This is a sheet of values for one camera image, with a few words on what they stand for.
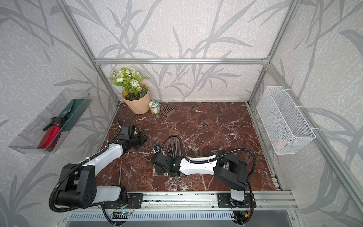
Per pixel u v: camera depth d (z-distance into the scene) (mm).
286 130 599
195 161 524
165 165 607
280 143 716
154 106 1081
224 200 734
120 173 836
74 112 666
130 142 689
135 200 734
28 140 581
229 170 445
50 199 380
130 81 953
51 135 588
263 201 746
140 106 1029
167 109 1125
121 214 719
